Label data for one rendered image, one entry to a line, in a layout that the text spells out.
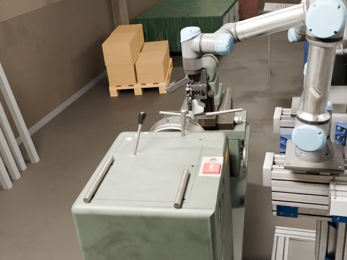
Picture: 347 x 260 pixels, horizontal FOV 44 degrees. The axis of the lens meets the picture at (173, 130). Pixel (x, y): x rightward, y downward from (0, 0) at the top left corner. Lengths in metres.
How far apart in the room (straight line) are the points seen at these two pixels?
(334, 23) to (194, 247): 0.82
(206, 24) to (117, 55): 1.94
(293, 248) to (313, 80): 1.50
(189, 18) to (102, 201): 5.90
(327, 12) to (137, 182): 0.82
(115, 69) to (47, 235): 2.92
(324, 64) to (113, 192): 0.81
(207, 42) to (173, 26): 5.69
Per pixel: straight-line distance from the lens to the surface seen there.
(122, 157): 1.67
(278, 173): 1.80
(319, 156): 1.75
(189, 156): 1.62
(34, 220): 3.70
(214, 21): 7.06
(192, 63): 1.61
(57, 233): 3.48
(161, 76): 5.74
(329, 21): 1.42
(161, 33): 7.35
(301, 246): 2.81
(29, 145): 4.47
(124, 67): 5.76
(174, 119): 1.98
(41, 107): 5.36
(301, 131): 1.55
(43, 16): 5.47
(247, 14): 9.28
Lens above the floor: 2.06
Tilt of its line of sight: 26 degrees down
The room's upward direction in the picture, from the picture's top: 6 degrees counter-clockwise
